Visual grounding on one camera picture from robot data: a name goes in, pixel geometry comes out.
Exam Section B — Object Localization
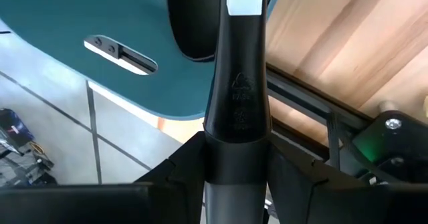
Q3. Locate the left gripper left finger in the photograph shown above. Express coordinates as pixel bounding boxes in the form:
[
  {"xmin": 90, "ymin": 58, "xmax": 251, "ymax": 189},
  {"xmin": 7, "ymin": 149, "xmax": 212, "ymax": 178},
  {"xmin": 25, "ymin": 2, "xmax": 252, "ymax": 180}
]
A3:
[{"xmin": 0, "ymin": 132, "xmax": 207, "ymax": 224}]

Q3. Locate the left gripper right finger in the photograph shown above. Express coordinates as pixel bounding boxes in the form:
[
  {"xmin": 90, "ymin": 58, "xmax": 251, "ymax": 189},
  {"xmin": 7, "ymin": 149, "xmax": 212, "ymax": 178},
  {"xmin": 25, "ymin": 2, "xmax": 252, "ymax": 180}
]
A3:
[{"xmin": 267, "ymin": 142, "xmax": 428, "ymax": 224}]

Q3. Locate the black plastic ladle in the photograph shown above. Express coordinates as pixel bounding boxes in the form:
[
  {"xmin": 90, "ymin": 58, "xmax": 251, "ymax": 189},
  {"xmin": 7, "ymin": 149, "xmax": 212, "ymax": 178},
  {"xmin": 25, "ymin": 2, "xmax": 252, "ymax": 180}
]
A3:
[
  {"xmin": 203, "ymin": 0, "xmax": 272, "ymax": 224},
  {"xmin": 166, "ymin": 0, "xmax": 222, "ymax": 64}
]

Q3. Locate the dark equipment bag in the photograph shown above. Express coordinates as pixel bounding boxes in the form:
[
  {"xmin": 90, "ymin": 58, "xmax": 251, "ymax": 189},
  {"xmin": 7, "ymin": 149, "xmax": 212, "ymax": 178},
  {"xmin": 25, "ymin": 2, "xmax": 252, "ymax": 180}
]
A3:
[{"xmin": 0, "ymin": 108, "xmax": 56, "ymax": 188}]

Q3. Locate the teal plastic bin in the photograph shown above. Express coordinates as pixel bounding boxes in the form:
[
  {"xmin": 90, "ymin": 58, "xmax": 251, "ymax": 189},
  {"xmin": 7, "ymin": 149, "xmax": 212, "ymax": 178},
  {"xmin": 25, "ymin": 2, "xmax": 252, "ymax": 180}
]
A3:
[{"xmin": 0, "ymin": 0, "xmax": 287, "ymax": 121}]

